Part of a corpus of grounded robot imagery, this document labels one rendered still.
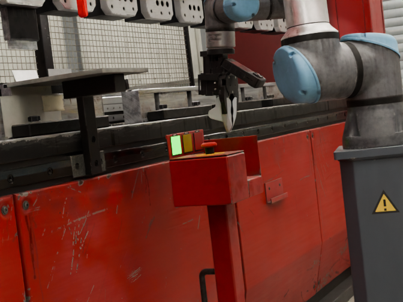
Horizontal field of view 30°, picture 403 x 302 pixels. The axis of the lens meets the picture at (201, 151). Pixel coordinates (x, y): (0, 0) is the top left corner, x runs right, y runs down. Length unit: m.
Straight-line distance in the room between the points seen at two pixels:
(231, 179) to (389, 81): 0.46
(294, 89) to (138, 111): 0.76
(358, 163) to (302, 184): 1.36
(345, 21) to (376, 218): 2.24
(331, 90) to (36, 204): 0.64
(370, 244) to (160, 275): 0.63
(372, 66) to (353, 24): 2.15
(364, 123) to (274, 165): 1.13
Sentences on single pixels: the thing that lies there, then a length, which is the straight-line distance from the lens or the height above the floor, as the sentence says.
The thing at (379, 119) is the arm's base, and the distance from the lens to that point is 1.55.
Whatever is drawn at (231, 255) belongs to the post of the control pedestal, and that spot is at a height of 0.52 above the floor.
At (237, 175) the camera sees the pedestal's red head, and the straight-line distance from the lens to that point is 1.82.
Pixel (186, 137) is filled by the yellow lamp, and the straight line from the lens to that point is 1.92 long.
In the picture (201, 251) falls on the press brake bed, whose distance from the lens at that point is 2.15.
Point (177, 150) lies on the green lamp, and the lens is 1.88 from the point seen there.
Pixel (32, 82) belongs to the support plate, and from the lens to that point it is 1.69.
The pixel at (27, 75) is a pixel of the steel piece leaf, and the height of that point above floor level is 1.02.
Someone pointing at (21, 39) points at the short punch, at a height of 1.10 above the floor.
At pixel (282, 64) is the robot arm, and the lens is 1.51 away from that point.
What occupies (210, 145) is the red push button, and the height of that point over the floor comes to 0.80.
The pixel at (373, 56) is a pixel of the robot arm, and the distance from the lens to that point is 1.55.
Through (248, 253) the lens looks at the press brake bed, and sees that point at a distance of 2.43.
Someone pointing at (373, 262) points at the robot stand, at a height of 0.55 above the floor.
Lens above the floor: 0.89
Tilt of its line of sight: 3 degrees down
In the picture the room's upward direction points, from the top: 7 degrees counter-clockwise
